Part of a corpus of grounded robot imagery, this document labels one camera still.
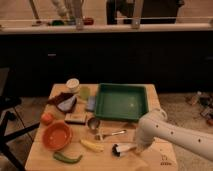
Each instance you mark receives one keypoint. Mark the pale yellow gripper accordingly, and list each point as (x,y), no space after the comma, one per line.
(139,150)

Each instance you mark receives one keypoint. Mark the white black dish brush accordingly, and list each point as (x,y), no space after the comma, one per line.
(119,150)

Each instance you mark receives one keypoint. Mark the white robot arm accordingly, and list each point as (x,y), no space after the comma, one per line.
(154,124)

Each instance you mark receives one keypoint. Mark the red bowl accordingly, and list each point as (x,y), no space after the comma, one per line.
(57,135)

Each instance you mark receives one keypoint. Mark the green plastic tray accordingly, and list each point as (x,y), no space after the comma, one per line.
(118,102)

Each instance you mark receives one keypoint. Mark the silver measuring cup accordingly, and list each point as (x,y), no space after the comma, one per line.
(93,124)

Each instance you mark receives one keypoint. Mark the blue sponge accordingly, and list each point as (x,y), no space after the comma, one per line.
(90,106)

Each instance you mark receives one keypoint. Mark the wooden block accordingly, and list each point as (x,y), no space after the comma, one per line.
(76,118)

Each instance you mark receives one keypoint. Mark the pale yellow cup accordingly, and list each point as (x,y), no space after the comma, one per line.
(84,93)

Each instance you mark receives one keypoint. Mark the green chili pepper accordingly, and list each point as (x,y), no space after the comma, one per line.
(60,157)

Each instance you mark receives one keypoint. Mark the white round container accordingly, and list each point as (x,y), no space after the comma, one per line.
(73,85)

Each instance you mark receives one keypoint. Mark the dark red cloth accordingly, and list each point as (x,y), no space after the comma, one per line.
(62,98)

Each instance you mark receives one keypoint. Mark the small orange tomato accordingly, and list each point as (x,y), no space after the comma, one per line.
(47,118)

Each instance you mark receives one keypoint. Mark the black chair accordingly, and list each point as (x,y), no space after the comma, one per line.
(5,104)

